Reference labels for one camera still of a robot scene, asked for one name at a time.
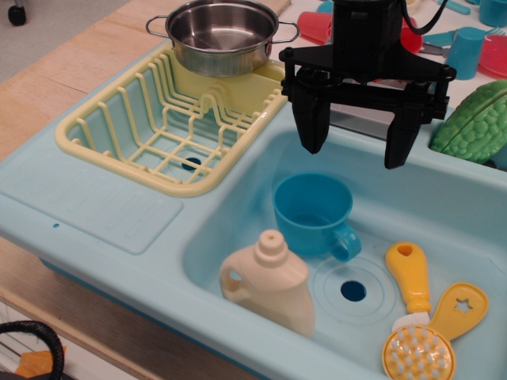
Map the blue plastic plate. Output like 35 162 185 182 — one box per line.
316 0 334 14

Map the blue plastic cup with handle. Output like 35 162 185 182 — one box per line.
273 173 362 262

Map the blue cup top right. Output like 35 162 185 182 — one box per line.
478 0 507 27

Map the red plastic cup lying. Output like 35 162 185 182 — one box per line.
297 12 333 44

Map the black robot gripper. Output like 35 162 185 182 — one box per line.
280 1 456 169

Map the light blue toy sink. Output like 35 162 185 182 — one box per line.
0 59 507 380

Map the stainless steel pot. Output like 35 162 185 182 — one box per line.
146 1 282 78

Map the black caster wheel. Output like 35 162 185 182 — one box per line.
8 6 27 26

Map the blue upside-down plastic cup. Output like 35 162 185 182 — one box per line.
445 27 486 80

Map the cream toy detergent bottle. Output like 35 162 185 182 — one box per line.
219 230 316 338

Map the orange tape piece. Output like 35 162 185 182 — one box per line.
14 350 53 378

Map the red plastic cup upright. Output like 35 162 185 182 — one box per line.
400 20 423 54

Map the green bumpy toy vegetable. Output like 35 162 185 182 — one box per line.
429 79 506 164

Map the yellow round scrub brush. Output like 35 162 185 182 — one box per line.
382 282 490 380

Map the yellow handled white brush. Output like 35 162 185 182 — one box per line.
385 241 432 331

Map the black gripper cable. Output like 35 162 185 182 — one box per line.
398 0 451 34

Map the grey toy faucet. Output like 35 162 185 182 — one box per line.
330 104 395 141

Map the pale yellow dish rack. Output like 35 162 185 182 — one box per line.
55 44 287 197

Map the black cable loop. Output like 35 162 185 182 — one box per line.
0 321 66 380

